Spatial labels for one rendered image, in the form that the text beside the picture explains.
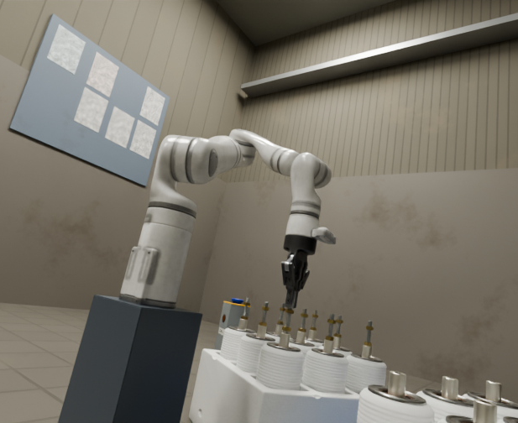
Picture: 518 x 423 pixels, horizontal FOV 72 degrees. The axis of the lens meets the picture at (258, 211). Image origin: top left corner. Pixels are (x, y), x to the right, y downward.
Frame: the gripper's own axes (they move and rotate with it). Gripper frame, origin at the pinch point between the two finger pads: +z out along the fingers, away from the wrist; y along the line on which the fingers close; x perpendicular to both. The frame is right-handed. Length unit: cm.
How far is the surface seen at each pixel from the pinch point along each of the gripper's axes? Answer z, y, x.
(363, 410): 12.9, 23.1, 21.5
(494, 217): -86, -220, 62
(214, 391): 24.7, -3.7, -17.2
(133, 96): -152, -118, -225
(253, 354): 14.0, -2.6, -8.1
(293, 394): 17.7, 5.3, 5.5
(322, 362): 12.2, -4.6, 7.8
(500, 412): 11.2, 5.4, 39.0
